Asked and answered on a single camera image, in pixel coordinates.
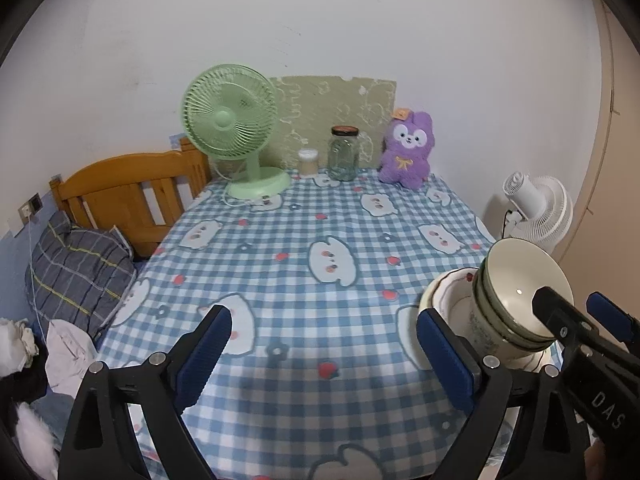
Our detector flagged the glass jar dark lid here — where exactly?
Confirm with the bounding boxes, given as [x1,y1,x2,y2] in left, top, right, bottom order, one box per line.
[328,125,361,182]

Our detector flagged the white standing fan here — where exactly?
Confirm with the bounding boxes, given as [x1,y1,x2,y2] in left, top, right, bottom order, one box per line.
[501,171,574,256]

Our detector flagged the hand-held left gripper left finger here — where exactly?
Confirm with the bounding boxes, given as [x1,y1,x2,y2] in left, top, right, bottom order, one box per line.
[57,304,233,480]

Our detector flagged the clear cotton swab container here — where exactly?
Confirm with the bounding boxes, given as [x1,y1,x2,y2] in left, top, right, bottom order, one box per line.
[298,148,319,178]

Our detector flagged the white fan cable with plug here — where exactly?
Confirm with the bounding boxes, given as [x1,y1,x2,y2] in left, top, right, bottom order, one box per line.
[222,191,273,209]

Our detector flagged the green printed board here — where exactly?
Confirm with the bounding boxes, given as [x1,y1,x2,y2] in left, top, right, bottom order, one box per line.
[270,75,397,171]

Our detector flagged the blue checked tablecloth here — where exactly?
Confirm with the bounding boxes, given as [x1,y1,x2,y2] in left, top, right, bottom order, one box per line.
[95,167,566,480]

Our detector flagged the grey plaid pillow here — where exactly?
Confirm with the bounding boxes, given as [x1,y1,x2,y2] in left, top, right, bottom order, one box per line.
[25,210,137,341]

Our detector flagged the dark clothing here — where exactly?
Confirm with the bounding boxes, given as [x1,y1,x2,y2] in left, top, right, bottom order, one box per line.
[0,370,51,407]

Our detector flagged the person's right hand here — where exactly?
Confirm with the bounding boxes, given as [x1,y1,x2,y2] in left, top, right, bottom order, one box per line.
[584,440,608,480]

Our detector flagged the purple plush toy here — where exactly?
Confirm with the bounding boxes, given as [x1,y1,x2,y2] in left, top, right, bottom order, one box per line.
[377,107,435,191]

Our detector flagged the white fluffy cloth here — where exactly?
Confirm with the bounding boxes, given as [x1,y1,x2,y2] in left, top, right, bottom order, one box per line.
[10,402,61,480]

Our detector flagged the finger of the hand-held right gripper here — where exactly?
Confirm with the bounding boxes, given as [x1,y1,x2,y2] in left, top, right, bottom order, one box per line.
[531,286,598,356]
[586,291,640,348]

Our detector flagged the white plate red pattern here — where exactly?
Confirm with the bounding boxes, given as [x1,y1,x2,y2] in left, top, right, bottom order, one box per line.
[419,267,558,373]

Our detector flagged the green desk fan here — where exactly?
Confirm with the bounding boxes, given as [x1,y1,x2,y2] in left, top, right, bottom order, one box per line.
[180,64,292,201]

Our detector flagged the wall socket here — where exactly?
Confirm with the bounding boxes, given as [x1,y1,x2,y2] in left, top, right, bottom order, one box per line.
[17,192,43,222]

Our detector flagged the wooden bed headboard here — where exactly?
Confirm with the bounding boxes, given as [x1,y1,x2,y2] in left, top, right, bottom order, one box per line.
[50,140,211,258]

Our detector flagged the blue jeans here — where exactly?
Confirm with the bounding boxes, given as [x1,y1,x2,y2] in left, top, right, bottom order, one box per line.
[30,392,76,441]

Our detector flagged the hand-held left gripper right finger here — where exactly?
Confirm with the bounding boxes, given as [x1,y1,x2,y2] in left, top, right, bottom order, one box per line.
[416,308,593,480]

